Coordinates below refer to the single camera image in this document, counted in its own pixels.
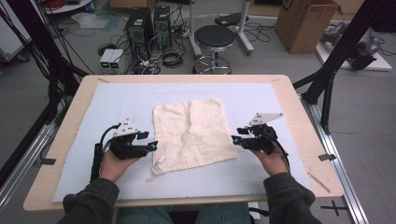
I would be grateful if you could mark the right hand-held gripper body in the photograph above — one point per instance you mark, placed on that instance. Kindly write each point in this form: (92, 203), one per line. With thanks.
(263, 138)

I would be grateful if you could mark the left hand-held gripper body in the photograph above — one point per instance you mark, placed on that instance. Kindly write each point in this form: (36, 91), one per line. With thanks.
(127, 147)

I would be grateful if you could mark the cream printed cloth towel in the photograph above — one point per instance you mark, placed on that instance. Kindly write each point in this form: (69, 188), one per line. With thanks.
(193, 133)

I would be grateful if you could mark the person's left hand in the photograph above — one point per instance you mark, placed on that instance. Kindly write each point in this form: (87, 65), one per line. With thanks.
(112, 166)

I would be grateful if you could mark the person's right hand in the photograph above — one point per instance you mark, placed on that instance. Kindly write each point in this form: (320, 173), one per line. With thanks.
(275, 163)

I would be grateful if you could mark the white table mat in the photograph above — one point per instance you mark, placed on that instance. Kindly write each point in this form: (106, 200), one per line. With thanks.
(130, 99)

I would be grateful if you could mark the grey tape piece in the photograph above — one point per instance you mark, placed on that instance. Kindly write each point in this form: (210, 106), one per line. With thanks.
(327, 157)
(48, 161)

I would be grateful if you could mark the person's left leg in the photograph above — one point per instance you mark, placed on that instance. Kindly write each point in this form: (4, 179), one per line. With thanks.
(144, 216)

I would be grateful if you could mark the person's leg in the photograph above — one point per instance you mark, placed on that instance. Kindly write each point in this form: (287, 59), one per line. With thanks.
(225, 214)
(144, 216)

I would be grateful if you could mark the thin wooden stick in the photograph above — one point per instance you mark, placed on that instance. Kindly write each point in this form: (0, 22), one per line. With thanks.
(319, 182)

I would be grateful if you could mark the person's right leg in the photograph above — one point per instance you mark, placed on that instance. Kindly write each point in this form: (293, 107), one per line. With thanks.
(225, 214)

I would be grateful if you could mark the white power supply unit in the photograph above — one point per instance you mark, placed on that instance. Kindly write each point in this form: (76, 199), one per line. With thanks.
(106, 57)
(116, 58)

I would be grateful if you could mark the white metal stand legs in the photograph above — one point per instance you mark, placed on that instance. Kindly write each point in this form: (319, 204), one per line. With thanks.
(244, 34)

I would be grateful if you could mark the black round stool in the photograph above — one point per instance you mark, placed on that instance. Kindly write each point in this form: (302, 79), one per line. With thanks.
(214, 36)

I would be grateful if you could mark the black tape cross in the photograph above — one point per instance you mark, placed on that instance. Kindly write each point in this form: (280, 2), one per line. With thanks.
(334, 207)

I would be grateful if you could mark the large black computer tower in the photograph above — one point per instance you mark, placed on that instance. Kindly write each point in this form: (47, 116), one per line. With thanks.
(138, 31)

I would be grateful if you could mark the slim black computer tower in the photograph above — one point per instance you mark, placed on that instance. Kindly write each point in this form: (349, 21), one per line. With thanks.
(162, 26)

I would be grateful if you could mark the brown cardboard box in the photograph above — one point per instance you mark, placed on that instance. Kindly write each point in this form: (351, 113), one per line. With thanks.
(305, 26)

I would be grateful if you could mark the clear plastic sheet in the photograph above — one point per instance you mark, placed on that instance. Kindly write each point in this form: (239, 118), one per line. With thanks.
(90, 20)

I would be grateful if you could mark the white board with grey device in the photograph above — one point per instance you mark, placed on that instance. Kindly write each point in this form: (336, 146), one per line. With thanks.
(361, 53)

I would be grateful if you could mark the aluminium rail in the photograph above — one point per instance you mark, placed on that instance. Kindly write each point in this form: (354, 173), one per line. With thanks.
(28, 158)
(339, 174)

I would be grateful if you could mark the black metal frame strut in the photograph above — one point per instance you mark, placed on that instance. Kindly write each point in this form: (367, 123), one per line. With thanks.
(339, 53)

